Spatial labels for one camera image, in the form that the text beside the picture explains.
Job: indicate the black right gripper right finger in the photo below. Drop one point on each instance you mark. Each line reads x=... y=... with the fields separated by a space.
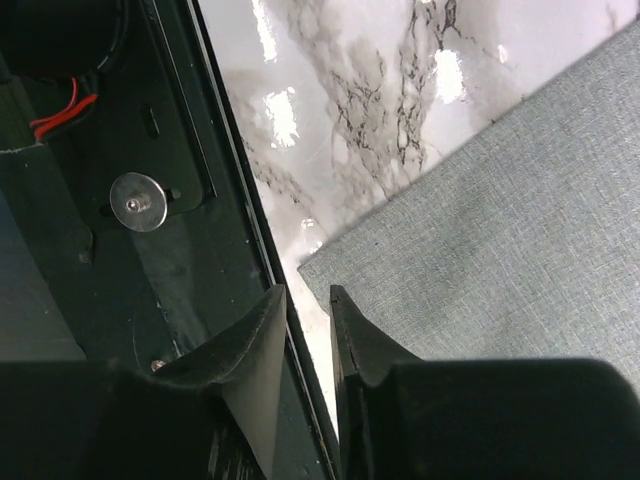
x=380 y=409

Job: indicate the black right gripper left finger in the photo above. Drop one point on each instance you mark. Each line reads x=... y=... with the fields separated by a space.
x=242 y=366

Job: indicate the grey cloth napkin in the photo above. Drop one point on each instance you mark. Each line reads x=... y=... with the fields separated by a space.
x=522 y=243

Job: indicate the black mounting base bar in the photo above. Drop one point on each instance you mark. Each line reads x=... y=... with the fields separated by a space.
x=146 y=327

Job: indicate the silver washer bolt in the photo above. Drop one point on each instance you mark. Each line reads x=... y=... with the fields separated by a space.
x=138 y=202

